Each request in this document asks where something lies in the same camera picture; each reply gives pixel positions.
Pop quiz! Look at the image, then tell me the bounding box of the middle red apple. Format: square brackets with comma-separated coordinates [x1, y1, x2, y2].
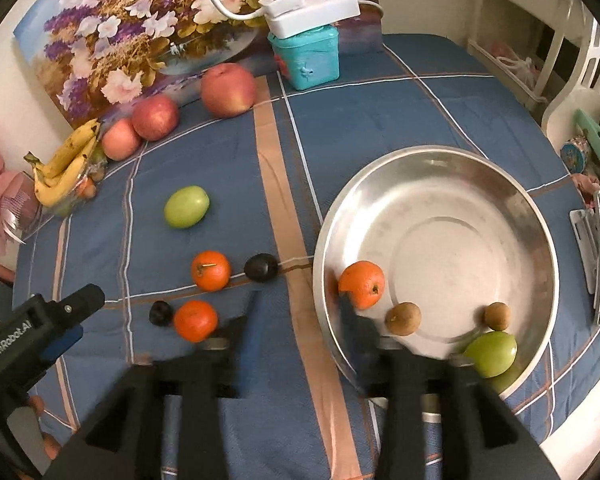
[131, 96, 180, 142]

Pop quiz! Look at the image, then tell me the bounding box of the blue plaid tablecloth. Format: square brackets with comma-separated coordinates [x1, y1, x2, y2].
[14, 35, 600, 479]

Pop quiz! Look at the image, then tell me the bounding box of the teal plastic box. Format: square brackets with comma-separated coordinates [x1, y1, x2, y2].
[268, 25, 340, 90]

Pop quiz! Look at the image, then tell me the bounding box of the clear fruit bag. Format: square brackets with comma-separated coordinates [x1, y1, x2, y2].
[39, 141, 108, 217]

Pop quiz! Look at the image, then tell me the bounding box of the round steel plate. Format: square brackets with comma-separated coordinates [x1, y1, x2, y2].
[313, 145, 559, 398]

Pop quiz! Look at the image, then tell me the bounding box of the white plastic chair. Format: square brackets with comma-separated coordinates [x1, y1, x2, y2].
[541, 10, 600, 154]

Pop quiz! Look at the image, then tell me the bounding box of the brown longan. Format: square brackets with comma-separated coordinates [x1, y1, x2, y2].
[483, 302, 512, 332]
[385, 302, 422, 336]

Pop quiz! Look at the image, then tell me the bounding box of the floral painting canvas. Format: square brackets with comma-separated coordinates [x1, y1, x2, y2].
[15, 0, 382, 127]

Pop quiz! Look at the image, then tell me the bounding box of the pink gift box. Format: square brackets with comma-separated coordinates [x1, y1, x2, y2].
[0, 152, 40, 257]

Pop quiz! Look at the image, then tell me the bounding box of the brown longan right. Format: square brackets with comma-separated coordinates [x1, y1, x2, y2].
[483, 302, 512, 332]

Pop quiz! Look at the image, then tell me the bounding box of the small pink apple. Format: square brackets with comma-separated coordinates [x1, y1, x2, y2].
[102, 118, 143, 162]

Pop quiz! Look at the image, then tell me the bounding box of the orange with stem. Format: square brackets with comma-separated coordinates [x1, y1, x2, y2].
[190, 250, 230, 292]

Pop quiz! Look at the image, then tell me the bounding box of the yellow banana bunch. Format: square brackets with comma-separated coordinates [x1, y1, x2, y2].
[23, 119, 100, 209]

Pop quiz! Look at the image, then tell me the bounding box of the green fruit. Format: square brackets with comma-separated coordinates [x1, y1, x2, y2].
[463, 332, 518, 378]
[163, 185, 210, 229]

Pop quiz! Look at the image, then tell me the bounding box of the white shelf rack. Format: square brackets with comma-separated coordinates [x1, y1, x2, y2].
[467, 0, 600, 112]

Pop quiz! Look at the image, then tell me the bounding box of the brown longan left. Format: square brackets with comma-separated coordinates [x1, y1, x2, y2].
[385, 302, 422, 336]

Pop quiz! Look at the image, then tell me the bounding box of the large red apple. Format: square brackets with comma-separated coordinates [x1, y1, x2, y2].
[200, 63, 257, 118]

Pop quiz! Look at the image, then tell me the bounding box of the green fruit in plate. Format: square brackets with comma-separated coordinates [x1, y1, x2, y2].
[463, 332, 518, 378]

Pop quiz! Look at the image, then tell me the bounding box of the small dark plum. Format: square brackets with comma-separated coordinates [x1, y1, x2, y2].
[148, 300, 174, 327]

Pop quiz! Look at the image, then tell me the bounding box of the orange in plate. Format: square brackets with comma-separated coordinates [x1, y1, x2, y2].
[338, 260, 386, 310]

